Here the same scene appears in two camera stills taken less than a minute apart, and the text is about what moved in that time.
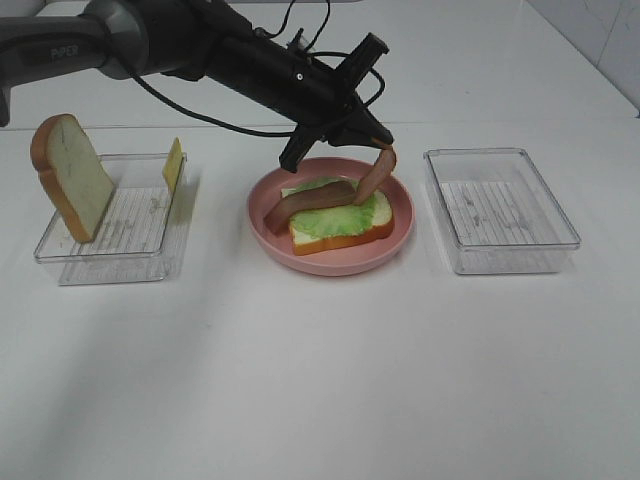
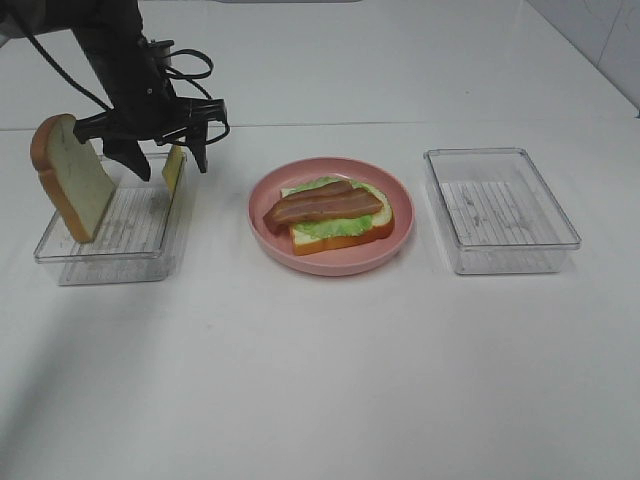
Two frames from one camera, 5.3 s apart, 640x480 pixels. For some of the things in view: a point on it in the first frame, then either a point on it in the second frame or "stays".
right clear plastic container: (497, 213) stays
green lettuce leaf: (323, 221) stays
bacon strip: (382, 168) → (352, 203)
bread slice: (382, 225) stays
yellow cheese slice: (173, 163) stays
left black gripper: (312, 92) → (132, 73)
